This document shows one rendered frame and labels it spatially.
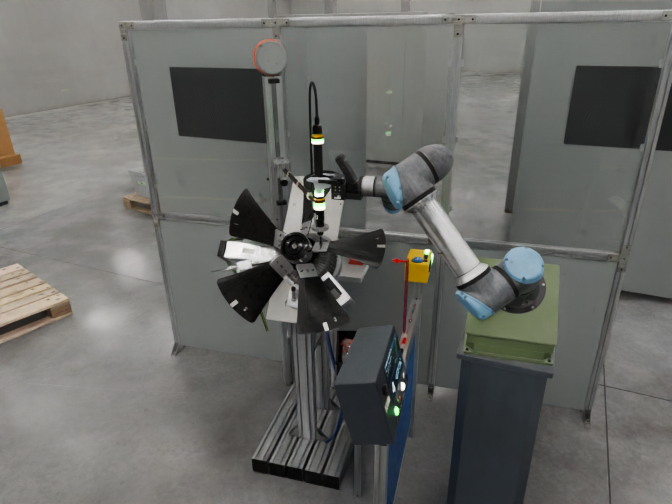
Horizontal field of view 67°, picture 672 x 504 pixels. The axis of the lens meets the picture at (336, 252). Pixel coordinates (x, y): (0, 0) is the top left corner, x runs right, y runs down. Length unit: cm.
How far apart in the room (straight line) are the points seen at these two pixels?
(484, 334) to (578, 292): 115
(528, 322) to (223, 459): 174
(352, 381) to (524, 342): 71
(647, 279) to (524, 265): 305
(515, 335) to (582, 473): 132
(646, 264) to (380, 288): 236
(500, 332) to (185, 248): 207
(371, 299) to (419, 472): 93
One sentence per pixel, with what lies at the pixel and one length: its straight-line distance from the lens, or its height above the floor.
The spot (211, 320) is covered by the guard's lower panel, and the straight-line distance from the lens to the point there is 341.
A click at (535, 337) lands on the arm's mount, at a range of 177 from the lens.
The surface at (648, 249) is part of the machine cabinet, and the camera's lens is 450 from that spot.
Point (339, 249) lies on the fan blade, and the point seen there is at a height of 121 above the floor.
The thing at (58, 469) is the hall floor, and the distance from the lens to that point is 311.
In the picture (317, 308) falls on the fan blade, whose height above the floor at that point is 102.
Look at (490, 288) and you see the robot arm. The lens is 156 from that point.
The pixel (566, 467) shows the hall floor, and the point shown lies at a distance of 296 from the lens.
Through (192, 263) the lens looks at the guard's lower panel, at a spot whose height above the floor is 68.
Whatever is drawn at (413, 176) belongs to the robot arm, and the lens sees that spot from 153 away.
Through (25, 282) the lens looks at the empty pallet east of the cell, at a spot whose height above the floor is 14.
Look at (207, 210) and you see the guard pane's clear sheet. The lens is 307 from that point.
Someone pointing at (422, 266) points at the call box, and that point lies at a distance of 221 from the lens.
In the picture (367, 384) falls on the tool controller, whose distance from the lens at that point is 124.
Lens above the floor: 202
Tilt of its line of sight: 24 degrees down
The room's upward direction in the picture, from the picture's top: 1 degrees counter-clockwise
